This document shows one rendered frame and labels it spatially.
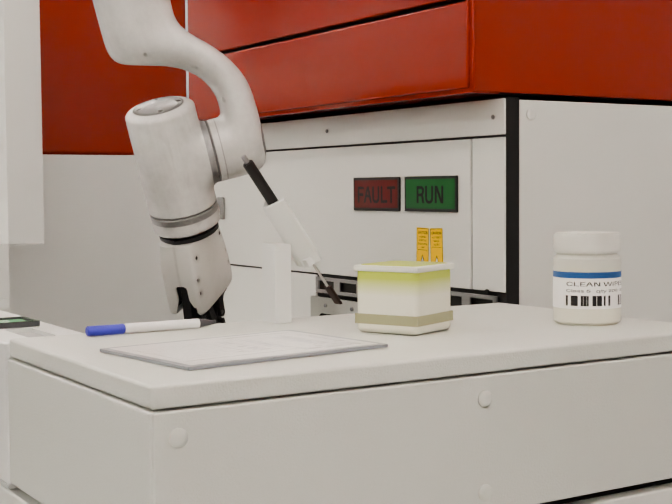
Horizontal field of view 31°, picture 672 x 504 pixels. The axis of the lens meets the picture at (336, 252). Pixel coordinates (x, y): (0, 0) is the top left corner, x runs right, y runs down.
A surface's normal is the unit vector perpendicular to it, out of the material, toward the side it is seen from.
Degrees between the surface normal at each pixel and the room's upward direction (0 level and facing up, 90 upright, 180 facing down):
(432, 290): 90
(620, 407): 90
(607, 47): 90
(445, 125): 90
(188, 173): 109
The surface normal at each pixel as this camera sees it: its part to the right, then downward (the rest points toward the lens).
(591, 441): 0.53, 0.04
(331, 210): -0.85, 0.04
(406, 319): -0.56, 0.05
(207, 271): 0.90, 0.06
